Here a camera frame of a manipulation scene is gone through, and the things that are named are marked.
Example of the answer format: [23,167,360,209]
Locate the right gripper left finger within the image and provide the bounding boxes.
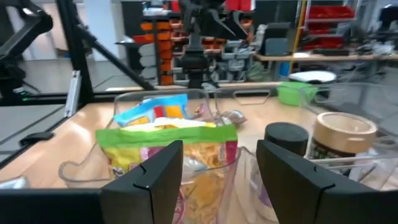
[0,139,184,224]

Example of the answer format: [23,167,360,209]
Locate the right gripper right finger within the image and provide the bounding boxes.
[255,139,398,224]

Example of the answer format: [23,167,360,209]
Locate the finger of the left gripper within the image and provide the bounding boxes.
[181,32,196,90]
[194,32,210,90]

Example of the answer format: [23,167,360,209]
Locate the clear three-compartment plastic bin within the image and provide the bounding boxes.
[57,81,398,224]

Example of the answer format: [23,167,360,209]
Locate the yellow ramen packet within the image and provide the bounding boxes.
[121,116,218,131]

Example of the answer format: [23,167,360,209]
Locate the blue ramen packet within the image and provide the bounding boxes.
[113,93,190,127]

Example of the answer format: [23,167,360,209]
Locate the small jar black lid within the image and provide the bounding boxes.
[263,121,310,157]

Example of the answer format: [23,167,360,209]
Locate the dark-label spice jar gold cap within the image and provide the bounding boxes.
[306,111,379,162]

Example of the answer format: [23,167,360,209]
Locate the green red snack packet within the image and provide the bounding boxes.
[95,123,239,224]

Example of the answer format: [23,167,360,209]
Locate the green plastic bowl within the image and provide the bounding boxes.
[275,81,320,107]

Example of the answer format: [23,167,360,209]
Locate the red storage bins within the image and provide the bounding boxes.
[225,0,253,12]

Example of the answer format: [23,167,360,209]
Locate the orange bin stack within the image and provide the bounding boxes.
[132,19,175,86]

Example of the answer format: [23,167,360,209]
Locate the grey and black machine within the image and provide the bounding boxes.
[257,21,294,57]

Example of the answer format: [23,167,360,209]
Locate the wooden workbench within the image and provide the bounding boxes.
[253,52,398,82]

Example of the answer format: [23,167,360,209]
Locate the white trash can black liner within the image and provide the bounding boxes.
[287,70,338,85]

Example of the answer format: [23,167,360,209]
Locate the rack with red bins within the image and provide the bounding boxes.
[300,0,358,52]

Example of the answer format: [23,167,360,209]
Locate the black monitor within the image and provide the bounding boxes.
[378,3,398,31]

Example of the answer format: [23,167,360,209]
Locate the yellow hanging cable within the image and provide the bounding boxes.
[287,0,308,76]

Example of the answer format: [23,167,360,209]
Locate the black aluminium table frame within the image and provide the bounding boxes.
[0,0,282,170]

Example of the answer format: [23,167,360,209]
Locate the silver angle bracket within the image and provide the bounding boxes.
[63,69,83,119]

